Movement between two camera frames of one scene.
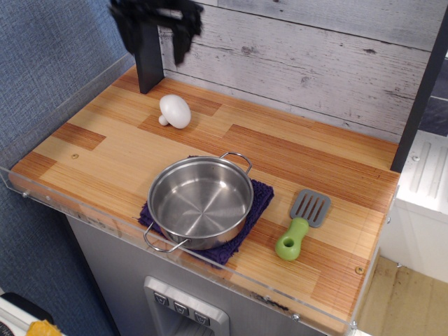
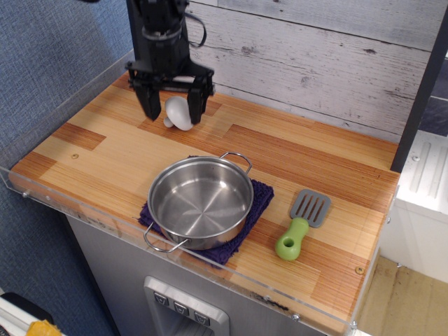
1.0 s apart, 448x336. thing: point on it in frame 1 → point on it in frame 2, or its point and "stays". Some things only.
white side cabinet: x=416 y=236 stays
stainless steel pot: x=205 y=200 stays
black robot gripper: x=135 y=17 → x=164 y=62
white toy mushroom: x=176 y=112 stays
